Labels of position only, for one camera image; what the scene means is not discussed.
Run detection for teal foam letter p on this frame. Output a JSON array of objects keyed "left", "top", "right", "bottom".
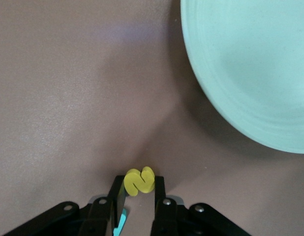
[{"left": 113, "top": 208, "right": 129, "bottom": 236}]

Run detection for pale green round plate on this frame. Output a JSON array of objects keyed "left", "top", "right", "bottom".
[{"left": 180, "top": 0, "right": 304, "bottom": 154}]

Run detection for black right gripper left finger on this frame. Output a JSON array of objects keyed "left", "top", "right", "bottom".
[{"left": 79, "top": 175, "right": 127, "bottom": 236}]

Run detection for yellow foam letter s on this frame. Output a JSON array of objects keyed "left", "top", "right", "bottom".
[{"left": 123, "top": 166, "right": 156, "bottom": 197}]

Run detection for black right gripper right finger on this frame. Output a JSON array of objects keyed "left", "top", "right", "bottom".
[{"left": 150, "top": 176, "right": 184, "bottom": 236}]

